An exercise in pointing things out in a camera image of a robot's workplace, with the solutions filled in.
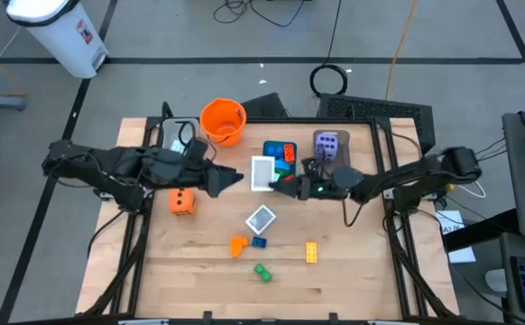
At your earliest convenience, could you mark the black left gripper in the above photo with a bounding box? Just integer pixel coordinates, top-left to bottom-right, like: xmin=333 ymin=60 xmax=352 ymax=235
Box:
xmin=148 ymin=150 xmax=245 ymax=199

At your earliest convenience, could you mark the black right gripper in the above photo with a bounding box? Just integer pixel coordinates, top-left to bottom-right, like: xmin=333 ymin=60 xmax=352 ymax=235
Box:
xmin=268 ymin=174 xmax=338 ymax=201

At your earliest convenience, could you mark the purple foam die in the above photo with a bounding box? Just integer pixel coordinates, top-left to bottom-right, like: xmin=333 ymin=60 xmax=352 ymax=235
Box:
xmin=314 ymin=132 xmax=339 ymax=163

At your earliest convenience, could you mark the orange foam die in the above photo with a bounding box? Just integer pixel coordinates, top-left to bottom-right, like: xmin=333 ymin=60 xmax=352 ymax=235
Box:
xmin=168 ymin=188 xmax=198 ymax=217

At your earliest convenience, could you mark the teal plastic bin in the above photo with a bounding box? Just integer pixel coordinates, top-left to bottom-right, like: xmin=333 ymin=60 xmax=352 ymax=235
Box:
xmin=262 ymin=139 xmax=299 ymax=190

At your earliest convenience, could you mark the orange plastic bucket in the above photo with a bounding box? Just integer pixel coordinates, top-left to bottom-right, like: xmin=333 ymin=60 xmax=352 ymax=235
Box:
xmin=199 ymin=97 xmax=248 ymax=149

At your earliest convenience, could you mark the dark translucent plastic bin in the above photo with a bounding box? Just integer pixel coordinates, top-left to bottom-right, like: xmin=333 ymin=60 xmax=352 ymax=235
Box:
xmin=311 ymin=129 xmax=353 ymax=175

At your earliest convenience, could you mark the orange angled toy block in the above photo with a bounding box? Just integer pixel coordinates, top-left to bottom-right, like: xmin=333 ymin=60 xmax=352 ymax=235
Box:
xmin=229 ymin=237 xmax=250 ymax=260

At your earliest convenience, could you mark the clear grey plastic bin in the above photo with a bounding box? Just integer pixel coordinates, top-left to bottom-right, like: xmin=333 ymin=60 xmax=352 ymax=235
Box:
xmin=161 ymin=117 xmax=200 ymax=154

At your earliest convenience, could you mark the black wedge-shaped box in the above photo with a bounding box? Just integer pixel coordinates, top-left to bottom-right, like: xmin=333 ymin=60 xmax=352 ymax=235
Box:
xmin=241 ymin=91 xmax=290 ymax=119

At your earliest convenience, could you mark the green two-stud toy block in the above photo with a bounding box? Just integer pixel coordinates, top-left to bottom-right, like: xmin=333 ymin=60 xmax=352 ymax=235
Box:
xmin=253 ymin=263 xmax=273 ymax=283

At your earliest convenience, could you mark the white paper sheet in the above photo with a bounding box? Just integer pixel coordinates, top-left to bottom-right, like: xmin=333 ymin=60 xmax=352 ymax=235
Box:
xmin=436 ymin=209 xmax=466 ymax=236
xmin=447 ymin=246 xmax=477 ymax=265

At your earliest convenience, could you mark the black floor beam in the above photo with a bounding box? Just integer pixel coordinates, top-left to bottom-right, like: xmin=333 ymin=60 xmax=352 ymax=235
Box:
xmin=442 ymin=207 xmax=520 ymax=253

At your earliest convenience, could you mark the white pedal trash bin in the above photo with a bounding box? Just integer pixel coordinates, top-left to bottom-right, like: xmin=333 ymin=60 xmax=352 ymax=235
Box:
xmin=4 ymin=0 xmax=110 ymax=80

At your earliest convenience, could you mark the white computer mouse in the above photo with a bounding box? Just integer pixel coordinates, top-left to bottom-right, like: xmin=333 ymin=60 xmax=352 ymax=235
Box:
xmin=484 ymin=267 xmax=509 ymax=293

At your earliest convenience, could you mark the grey desk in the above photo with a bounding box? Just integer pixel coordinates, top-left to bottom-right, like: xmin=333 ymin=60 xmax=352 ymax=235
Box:
xmin=499 ymin=231 xmax=525 ymax=325

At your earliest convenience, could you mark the grey stand base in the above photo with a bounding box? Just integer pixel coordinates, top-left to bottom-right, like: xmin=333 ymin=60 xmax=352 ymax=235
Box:
xmin=0 ymin=92 xmax=28 ymax=112

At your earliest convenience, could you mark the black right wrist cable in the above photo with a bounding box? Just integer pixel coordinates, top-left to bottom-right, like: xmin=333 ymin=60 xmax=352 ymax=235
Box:
xmin=342 ymin=198 xmax=365 ymax=228

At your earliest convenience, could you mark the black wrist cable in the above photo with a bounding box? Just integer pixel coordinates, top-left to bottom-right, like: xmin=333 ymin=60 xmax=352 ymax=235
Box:
xmin=342 ymin=198 xmax=365 ymax=228
xmin=178 ymin=119 xmax=199 ymax=150

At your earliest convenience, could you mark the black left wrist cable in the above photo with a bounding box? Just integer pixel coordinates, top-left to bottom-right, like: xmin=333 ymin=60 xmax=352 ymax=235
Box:
xmin=178 ymin=119 xmax=199 ymax=150

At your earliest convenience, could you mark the black aluminium table frame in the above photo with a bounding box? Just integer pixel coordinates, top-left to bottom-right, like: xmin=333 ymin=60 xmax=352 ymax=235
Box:
xmin=81 ymin=102 xmax=460 ymax=325

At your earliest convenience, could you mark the black hanging coiled cable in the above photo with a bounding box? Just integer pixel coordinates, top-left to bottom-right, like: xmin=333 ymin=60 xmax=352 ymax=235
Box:
xmin=309 ymin=0 xmax=349 ymax=98

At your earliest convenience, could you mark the black floor cable bundle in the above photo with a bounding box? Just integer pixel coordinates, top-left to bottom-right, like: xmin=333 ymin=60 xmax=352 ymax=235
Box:
xmin=212 ymin=0 xmax=309 ymax=28

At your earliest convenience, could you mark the yellow hanging cable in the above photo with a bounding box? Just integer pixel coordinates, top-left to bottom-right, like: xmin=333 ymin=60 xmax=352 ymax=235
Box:
xmin=384 ymin=0 xmax=419 ymax=101

